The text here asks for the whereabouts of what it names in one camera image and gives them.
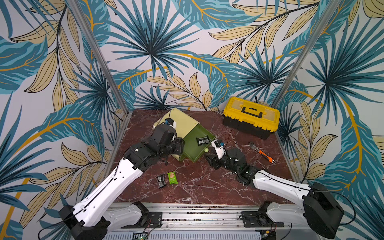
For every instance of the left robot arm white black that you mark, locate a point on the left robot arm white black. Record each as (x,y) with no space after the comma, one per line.
(91,219)

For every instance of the aluminium front rail frame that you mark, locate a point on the aluminium front rail frame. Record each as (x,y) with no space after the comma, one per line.
(209,217)

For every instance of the metal corner post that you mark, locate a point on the metal corner post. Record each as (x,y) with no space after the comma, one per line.
(81,19)
(318,29)

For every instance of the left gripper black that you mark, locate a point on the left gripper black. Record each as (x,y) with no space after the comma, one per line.
(179,145)

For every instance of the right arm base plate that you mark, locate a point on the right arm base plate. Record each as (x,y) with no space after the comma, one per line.
(258,220)

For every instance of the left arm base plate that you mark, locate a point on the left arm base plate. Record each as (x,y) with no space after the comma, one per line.
(147,219)

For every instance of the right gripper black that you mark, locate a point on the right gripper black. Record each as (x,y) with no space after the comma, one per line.
(217,157)

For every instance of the light green drawer cabinet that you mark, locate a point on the light green drawer cabinet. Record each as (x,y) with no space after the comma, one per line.
(184,123)

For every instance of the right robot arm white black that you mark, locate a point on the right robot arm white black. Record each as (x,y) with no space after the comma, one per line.
(316,207)

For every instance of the yellow black toolbox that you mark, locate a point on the yellow black toolbox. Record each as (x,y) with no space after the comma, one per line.
(251,118)

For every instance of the right metal corner post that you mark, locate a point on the right metal corner post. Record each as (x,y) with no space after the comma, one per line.
(318,29)

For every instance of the green drawer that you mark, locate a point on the green drawer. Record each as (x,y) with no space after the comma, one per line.
(192,151)

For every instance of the black cookie packet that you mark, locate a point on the black cookie packet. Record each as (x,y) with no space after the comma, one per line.
(203,141)
(161,180)

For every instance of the green cookie packet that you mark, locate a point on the green cookie packet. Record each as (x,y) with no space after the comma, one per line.
(172,178)

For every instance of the left metal corner post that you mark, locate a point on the left metal corner post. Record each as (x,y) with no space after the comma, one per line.
(81,19)

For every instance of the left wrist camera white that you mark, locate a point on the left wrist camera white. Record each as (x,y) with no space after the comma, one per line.
(170,122)

